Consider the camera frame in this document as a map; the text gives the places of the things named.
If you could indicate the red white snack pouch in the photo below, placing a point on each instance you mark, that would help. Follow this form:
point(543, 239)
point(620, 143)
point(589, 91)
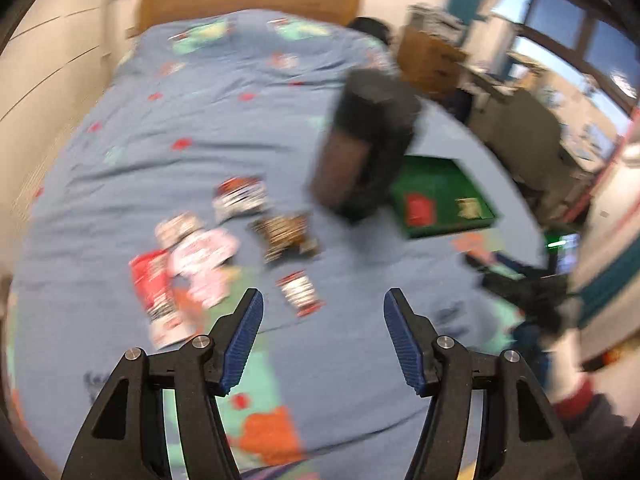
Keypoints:
point(152, 285)

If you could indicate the brown oat snack bag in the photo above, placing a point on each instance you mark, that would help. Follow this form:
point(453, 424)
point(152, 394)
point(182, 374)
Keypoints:
point(285, 233)

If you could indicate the white blue crepe snack bag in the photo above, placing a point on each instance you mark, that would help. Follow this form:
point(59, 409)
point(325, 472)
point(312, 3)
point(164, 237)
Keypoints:
point(239, 196)

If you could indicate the small red white packet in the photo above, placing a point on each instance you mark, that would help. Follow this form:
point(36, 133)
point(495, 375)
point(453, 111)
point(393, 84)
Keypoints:
point(300, 293)

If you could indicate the pink cartoon snack packet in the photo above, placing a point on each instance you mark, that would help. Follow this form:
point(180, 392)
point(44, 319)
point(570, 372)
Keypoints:
point(200, 258)

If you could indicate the pink clear candy packet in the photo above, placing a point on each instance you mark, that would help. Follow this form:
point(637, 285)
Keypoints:
point(171, 232)

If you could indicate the wooden nightstand drawers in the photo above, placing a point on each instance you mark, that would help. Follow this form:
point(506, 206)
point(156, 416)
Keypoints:
point(429, 63)

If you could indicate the black backpack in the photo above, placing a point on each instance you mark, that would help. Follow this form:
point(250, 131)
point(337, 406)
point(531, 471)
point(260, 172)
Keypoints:
point(372, 27)

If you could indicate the green tray box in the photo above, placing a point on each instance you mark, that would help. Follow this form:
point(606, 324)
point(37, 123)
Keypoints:
point(443, 181)

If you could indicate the red flat packet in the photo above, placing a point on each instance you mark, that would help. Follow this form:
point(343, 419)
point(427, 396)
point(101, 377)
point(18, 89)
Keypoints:
point(420, 211)

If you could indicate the grey printer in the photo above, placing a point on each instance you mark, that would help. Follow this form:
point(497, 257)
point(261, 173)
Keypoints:
point(436, 22)

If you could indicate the beige small wrapper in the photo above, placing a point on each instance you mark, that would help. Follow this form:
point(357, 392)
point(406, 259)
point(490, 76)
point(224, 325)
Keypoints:
point(470, 208)

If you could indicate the beige desk chair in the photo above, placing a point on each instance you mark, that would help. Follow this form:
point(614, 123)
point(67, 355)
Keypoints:
point(527, 139)

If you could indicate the blue patterned bed duvet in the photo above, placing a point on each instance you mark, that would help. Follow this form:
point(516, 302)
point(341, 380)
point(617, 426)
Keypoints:
point(322, 396)

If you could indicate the wooden headboard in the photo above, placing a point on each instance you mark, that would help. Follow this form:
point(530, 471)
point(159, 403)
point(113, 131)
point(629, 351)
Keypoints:
point(155, 12)

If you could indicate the white wardrobe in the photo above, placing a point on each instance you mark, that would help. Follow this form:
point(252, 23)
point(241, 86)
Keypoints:
point(53, 69)

